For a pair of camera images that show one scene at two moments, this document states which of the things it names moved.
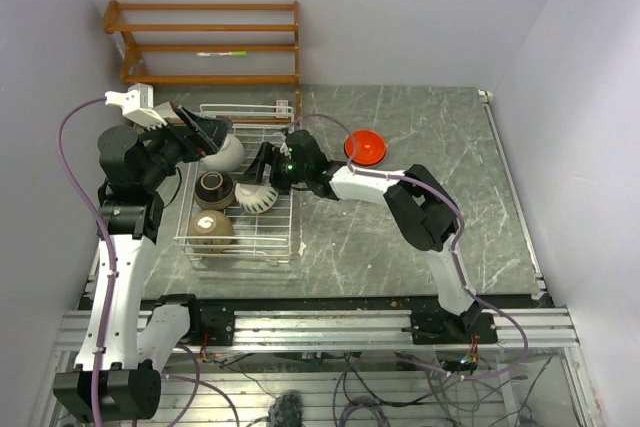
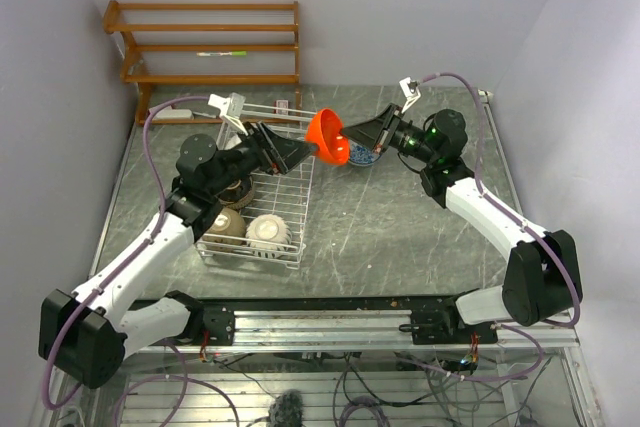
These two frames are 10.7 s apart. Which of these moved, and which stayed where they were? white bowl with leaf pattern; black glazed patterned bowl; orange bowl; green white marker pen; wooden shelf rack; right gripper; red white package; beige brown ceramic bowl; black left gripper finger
Moved: orange bowl; white bowl with leaf pattern; black left gripper finger; black glazed patterned bowl; beige brown ceramic bowl; right gripper
Stayed: red white package; green white marker pen; wooden shelf rack
